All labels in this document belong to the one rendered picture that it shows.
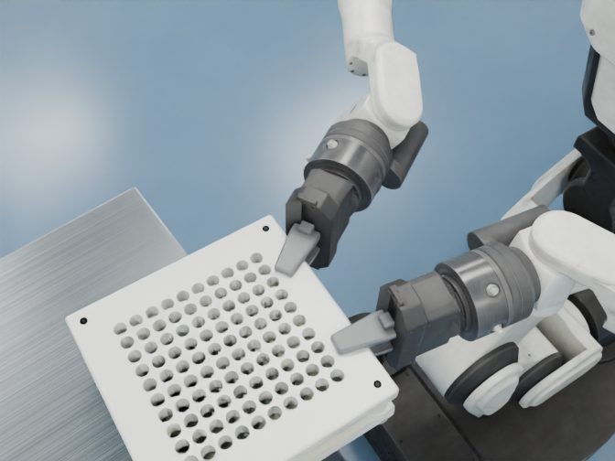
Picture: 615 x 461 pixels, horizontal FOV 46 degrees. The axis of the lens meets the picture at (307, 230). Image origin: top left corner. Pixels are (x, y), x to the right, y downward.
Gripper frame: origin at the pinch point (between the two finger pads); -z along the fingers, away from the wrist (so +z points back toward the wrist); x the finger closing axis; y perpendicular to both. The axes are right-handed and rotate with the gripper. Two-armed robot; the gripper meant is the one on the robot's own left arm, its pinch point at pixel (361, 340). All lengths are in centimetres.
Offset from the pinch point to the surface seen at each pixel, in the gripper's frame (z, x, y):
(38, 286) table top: -29.8, 11.2, 27.1
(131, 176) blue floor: -10, 98, 114
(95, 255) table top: -22.3, 11.1, 28.7
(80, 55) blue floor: -11, 98, 171
